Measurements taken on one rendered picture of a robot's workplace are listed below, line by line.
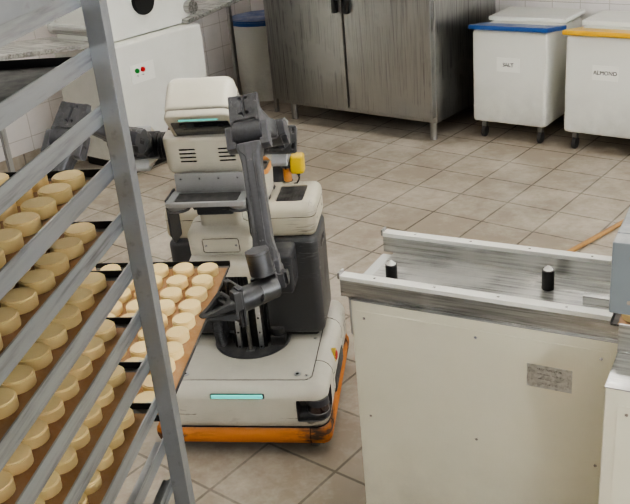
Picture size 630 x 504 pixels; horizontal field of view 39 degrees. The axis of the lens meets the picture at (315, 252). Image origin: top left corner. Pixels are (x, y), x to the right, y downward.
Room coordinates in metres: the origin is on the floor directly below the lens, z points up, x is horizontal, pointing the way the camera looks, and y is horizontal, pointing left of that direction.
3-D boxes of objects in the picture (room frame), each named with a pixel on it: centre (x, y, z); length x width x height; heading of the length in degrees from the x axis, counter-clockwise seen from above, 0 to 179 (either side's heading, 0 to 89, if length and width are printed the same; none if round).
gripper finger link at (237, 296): (1.79, 0.23, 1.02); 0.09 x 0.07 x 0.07; 126
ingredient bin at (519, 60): (5.93, -1.52, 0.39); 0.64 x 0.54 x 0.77; 142
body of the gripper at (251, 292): (1.84, 0.17, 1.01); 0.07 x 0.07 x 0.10; 36
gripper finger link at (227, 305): (1.80, 0.23, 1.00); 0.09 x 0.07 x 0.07; 126
